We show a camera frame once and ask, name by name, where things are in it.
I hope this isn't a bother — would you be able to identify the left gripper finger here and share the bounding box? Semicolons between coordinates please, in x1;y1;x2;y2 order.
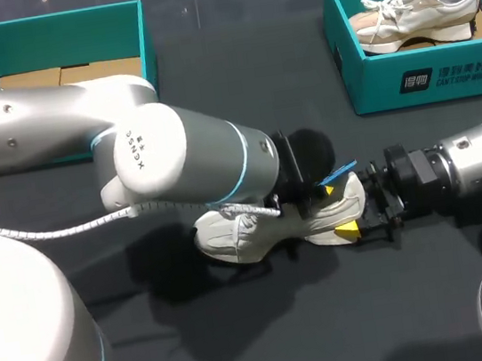
315;179;338;200

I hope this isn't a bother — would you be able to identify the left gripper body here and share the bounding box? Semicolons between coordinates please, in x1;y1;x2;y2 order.
266;122;346;225

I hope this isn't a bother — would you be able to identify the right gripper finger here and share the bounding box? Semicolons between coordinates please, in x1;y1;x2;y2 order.
333;205;412;251
354;158;394;196

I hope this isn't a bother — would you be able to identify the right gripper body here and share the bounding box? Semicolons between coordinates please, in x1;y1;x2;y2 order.
379;137;452;220

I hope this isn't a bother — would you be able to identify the blue and black insole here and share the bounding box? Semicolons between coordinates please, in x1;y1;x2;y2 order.
315;159;361;189

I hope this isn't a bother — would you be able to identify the beige and white shoe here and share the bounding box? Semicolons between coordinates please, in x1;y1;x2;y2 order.
344;0;482;60

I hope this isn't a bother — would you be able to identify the teal box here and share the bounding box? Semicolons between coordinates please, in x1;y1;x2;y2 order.
319;0;482;121
0;0;171;176

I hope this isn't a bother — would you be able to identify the white cable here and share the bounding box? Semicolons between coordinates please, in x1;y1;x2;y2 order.
0;172;284;260

